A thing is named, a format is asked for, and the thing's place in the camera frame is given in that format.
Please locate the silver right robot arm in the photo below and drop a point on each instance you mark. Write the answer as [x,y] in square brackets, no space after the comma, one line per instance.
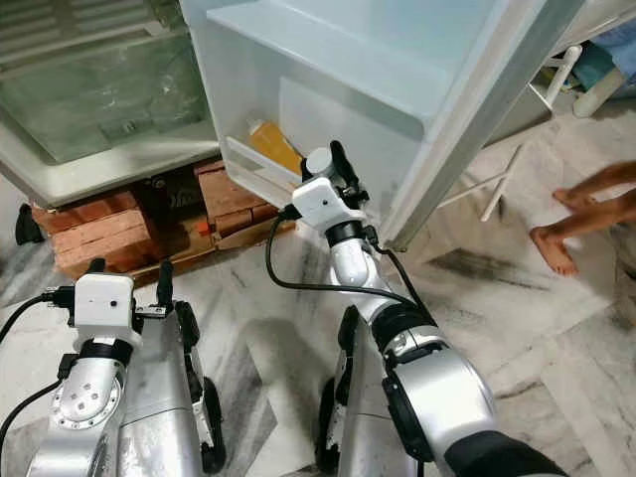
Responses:
[442,397]

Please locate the black fridge foot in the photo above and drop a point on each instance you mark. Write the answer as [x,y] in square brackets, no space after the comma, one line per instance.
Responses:
[28,226]

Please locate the white fridge door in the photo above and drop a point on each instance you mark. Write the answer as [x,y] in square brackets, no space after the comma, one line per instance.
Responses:
[388,89]

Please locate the white fridge body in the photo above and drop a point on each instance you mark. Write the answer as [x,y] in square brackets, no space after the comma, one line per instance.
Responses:
[99,179]

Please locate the red brick stack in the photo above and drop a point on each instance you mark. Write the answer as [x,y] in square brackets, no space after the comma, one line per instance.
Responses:
[234,194]
[99,231]

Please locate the silver left robot leg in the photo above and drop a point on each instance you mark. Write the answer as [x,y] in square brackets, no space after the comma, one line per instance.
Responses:
[169,417]

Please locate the silver robot leg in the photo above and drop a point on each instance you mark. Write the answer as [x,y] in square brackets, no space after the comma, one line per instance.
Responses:
[363,427]
[169,417]

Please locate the white stick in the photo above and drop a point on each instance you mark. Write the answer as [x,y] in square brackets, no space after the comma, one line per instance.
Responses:
[502,184]

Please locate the clear crisper drawer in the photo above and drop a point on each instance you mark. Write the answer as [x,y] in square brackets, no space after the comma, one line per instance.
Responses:
[109,104]

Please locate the silver right robot leg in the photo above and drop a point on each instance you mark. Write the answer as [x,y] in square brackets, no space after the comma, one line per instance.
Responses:
[363,427]

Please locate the white plastic rack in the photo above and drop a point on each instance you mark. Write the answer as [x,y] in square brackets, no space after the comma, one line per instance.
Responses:
[566,79]

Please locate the blue cloth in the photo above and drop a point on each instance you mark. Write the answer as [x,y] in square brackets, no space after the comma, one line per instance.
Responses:
[611,55]

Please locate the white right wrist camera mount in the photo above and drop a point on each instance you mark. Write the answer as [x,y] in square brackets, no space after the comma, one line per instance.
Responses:
[326,204]

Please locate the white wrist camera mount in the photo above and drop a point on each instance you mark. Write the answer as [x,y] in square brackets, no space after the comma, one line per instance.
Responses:
[105,306]
[326,204]

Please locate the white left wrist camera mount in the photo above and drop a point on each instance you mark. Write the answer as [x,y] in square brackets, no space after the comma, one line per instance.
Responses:
[105,306]

